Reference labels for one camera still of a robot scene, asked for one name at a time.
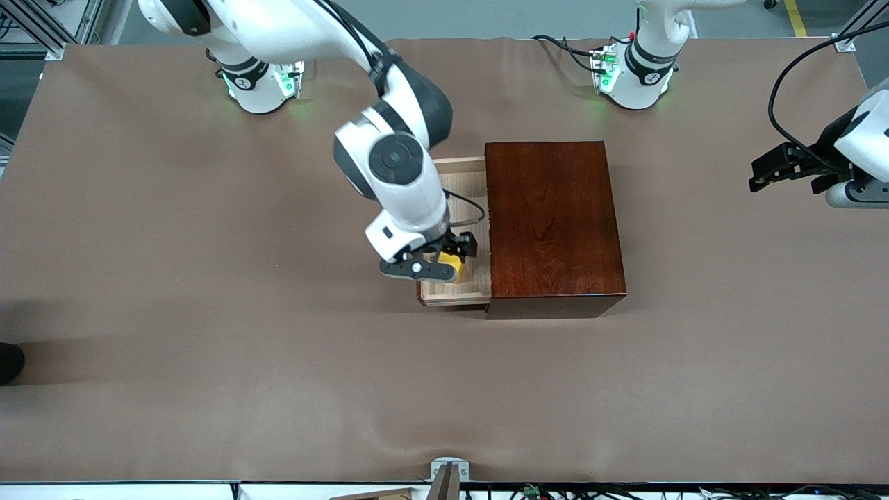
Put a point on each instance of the brown table mat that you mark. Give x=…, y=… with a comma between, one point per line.
x=278, y=417

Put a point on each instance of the dark brown wooden cabinet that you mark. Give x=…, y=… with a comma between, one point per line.
x=555, y=229

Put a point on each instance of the light wooden board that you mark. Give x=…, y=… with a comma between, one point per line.
x=378, y=495

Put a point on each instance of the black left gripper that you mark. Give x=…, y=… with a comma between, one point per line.
x=824, y=146

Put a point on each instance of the aluminium frame with shelf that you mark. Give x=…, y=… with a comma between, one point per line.
x=42, y=31

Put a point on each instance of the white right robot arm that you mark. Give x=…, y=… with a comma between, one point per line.
x=396, y=194

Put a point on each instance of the yellow block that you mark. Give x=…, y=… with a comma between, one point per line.
x=453, y=271

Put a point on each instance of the black round object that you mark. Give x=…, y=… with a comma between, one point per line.
x=8, y=364

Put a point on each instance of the silver metal bracket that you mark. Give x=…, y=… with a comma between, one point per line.
x=450, y=464

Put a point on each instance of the grey mounting post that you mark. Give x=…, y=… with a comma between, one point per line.
x=444, y=486

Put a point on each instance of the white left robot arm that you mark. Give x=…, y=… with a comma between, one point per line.
x=649, y=83

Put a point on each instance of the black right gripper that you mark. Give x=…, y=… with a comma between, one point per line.
x=459, y=244

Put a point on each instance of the aluminium frame profile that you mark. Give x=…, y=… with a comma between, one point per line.
x=861, y=15

